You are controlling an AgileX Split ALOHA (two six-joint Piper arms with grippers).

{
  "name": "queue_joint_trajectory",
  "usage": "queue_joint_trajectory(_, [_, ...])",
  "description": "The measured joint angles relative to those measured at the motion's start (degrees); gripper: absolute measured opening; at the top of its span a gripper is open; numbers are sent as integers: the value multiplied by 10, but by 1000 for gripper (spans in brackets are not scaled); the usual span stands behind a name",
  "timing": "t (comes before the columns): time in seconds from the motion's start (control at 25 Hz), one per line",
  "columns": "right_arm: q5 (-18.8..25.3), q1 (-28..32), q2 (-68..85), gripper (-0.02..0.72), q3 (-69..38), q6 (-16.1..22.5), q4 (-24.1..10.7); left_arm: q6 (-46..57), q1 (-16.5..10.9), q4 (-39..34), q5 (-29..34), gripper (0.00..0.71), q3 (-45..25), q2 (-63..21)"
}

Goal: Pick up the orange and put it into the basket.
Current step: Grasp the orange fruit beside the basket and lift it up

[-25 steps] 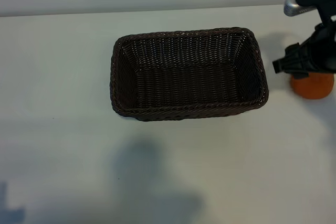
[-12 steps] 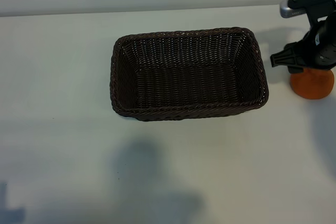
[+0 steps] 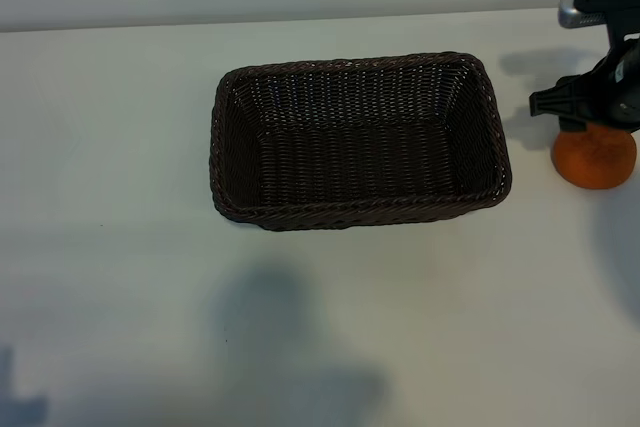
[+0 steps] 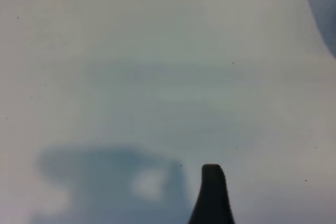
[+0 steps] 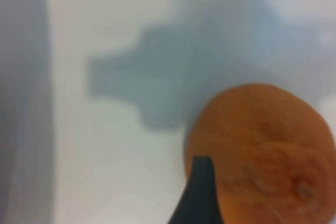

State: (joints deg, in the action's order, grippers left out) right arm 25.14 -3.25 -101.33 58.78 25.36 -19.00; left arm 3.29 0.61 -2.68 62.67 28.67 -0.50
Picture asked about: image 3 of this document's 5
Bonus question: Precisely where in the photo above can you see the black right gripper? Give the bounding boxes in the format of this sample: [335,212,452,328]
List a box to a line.
[528,32,640,136]

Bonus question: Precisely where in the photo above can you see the wrinkled orange fruit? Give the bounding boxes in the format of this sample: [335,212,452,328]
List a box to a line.
[551,122,639,191]

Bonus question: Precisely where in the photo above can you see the dark brown woven basket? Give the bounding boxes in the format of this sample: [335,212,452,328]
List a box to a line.
[208,50,514,233]

